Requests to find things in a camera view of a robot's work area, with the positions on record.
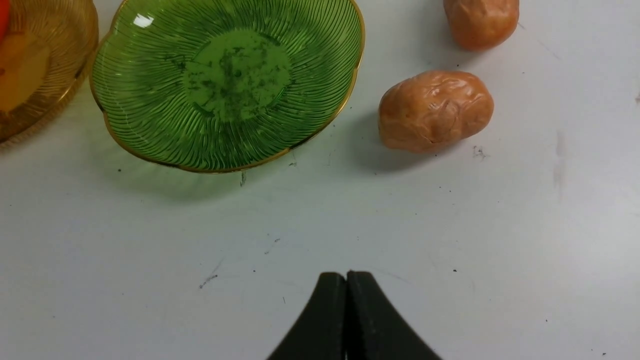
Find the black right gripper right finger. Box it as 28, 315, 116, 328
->
346, 270, 441, 360

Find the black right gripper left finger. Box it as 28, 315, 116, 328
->
268, 272, 346, 360

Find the brown toy potato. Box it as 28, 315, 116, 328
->
378, 70, 495, 154
442, 0, 521, 52

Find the green ribbed plastic plate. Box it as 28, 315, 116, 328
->
90, 0, 366, 174

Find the amber ribbed plastic plate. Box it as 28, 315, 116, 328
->
0, 0, 99, 150

